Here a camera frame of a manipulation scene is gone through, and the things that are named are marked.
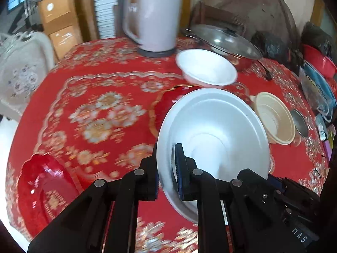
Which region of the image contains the stack of white panels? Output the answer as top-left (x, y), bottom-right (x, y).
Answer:
top-left (92, 0), bottom-right (127, 40)

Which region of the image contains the steel pot with glass lid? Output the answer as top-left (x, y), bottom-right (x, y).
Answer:
top-left (184, 24), bottom-right (264, 61)

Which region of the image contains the blue plastic bag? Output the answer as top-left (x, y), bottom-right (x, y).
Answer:
top-left (299, 61), bottom-right (335, 123)

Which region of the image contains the dark bundle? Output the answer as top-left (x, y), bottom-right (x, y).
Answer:
top-left (253, 30), bottom-right (293, 61)
top-left (301, 22), bottom-right (333, 56)

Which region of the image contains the large cardboard box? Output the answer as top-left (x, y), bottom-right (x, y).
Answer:
top-left (38, 0), bottom-right (79, 31)

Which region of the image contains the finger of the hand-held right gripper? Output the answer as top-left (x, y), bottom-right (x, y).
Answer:
top-left (268, 174), bottom-right (287, 194)

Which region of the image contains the small cardboard box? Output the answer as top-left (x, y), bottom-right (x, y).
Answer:
top-left (49, 25), bottom-right (85, 60)

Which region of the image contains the grey kettle base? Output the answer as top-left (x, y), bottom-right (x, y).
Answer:
top-left (137, 45), bottom-right (176, 58)

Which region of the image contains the metal stair railing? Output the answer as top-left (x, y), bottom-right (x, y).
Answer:
top-left (22, 0), bottom-right (44, 33)

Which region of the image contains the white electric kettle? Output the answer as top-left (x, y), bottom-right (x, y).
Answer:
top-left (122, 0), bottom-right (184, 52)

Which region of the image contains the round wooden board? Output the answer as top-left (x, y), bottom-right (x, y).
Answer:
top-left (190, 0), bottom-right (298, 58)

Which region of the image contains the small steel cup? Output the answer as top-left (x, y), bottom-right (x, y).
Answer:
top-left (290, 109), bottom-right (309, 139)

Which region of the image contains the white carved chair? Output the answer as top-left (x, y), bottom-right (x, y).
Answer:
top-left (0, 30), bottom-right (57, 119)

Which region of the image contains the large white bowl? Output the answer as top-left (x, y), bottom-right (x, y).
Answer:
top-left (156, 88), bottom-right (271, 224)

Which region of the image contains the red plastic basin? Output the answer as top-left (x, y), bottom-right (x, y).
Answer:
top-left (301, 44), bottom-right (337, 78)

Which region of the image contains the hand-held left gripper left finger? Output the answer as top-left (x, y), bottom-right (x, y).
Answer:
top-left (28, 155), bottom-right (160, 253)

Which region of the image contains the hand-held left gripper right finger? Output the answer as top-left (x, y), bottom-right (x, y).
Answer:
top-left (172, 143), bottom-right (293, 253)

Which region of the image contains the beige plastic bowl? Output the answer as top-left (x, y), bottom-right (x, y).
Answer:
top-left (250, 92), bottom-right (297, 145)

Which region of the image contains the red floral tablecloth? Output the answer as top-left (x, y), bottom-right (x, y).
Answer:
top-left (5, 37), bottom-right (331, 253)

